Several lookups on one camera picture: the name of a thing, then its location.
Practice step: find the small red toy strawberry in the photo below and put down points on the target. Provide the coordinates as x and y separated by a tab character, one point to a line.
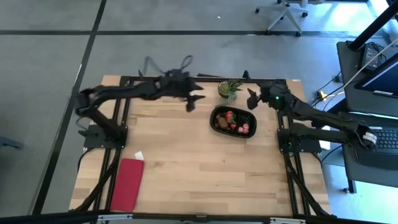
233	126

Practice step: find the brown kiwi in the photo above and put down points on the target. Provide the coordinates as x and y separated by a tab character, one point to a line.
222	122

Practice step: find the red cloth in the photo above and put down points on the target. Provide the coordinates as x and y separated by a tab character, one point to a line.
127	185

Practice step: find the pink toy fruit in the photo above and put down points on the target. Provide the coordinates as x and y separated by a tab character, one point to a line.
245	126
240	130
247	131

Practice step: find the large red toy strawberry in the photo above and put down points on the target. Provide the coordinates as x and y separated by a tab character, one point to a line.
229	116

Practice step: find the potted succulent plant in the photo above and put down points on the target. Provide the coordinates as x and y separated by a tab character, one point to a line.
225	88

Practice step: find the black pole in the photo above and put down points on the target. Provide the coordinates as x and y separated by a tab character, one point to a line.
373	26

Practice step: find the laptop computer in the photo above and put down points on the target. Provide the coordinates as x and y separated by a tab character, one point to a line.
348	168

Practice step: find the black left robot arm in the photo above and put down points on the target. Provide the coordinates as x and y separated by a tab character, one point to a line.
124	91

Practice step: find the black desk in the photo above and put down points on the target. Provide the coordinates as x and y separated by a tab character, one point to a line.
351	93

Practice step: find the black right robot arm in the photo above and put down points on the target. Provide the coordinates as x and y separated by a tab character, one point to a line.
326	115

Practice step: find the black computer monitor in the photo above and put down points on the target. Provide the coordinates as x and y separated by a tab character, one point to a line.
382	77

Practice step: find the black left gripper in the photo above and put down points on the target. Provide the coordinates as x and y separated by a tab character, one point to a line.
175	85

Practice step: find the black plastic tupperware container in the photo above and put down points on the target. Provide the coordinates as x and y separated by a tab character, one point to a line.
248	116

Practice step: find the black power adapter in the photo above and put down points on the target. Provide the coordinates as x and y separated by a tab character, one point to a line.
370	54

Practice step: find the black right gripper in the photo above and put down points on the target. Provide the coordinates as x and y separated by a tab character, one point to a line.
275	95

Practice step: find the white card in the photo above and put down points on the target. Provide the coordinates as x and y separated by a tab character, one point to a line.
139	155

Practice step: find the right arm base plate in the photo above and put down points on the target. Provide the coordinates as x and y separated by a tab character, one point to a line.
308	147

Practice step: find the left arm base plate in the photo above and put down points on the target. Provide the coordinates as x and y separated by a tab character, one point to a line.
96	143

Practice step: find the white office chair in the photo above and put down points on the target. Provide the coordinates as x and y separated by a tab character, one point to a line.
287	12

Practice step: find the white paper sheet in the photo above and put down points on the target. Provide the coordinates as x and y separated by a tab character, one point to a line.
326	144

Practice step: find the black crossbar with silver brackets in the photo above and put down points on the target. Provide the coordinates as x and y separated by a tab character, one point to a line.
46	217

